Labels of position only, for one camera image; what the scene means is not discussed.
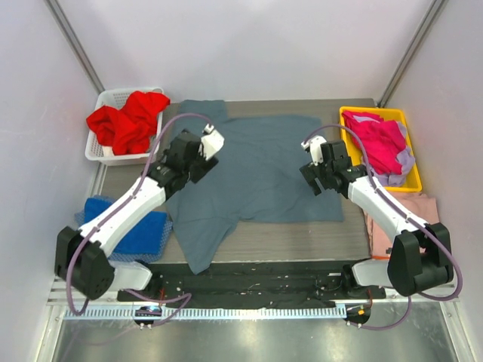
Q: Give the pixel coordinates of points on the magenta pink t shirt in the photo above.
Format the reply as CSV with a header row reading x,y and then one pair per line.
x,y
383,140

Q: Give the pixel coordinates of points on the left aluminium corner post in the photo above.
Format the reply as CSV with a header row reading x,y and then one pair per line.
x,y
73,41

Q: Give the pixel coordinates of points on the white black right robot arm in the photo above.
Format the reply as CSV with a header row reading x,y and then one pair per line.
x,y
420,253

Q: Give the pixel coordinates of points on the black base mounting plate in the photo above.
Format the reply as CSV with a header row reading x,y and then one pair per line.
x,y
254,285

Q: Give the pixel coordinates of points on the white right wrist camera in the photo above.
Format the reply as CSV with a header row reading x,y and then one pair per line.
x,y
313,147

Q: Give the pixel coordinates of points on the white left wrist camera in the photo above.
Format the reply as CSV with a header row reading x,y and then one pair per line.
x,y
212,142

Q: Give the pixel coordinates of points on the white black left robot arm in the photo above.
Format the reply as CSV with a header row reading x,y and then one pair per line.
x,y
82,257

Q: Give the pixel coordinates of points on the right aluminium corner post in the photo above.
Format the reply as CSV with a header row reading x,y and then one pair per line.
x,y
434,11

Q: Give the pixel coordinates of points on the grey-blue t shirt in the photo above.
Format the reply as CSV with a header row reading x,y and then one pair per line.
x,y
257,179

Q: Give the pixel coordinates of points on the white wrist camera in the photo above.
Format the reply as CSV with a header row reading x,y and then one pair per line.
x,y
212,142
313,147

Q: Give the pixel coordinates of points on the white slotted cable duct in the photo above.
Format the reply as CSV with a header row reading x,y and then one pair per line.
x,y
149,313

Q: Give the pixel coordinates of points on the aluminium corner post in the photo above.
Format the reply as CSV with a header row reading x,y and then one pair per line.
x,y
434,11
73,41

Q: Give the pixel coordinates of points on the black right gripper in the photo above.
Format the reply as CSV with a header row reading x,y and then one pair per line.
x,y
315,175

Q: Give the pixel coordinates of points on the red t shirt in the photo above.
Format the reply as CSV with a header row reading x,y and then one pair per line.
x,y
128,130

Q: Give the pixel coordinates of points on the yellow plastic tray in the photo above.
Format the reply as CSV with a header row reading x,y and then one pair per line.
x,y
353,143

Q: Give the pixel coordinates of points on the lavender purple t shirt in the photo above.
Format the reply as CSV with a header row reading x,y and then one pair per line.
x,y
405,158

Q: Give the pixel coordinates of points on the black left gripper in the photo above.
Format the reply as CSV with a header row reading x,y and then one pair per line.
x,y
204,166

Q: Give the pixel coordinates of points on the light pink folded t shirt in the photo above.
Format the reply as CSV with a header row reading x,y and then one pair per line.
x,y
420,204

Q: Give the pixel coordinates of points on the white perforated plastic basket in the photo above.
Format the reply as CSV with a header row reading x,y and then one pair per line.
x,y
117,98

